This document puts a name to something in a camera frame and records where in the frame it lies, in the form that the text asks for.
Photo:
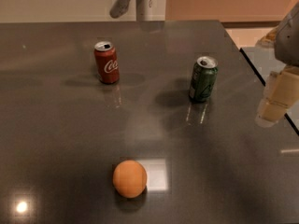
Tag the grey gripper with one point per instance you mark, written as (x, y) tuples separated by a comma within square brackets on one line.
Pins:
[(288, 41)]

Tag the green soda can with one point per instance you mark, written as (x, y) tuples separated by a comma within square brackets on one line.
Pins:
[(204, 76)]

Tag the red Coca-Cola can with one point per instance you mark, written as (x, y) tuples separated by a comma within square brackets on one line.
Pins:
[(106, 60)]

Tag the orange ball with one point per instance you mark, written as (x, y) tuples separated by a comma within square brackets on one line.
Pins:
[(129, 179)]

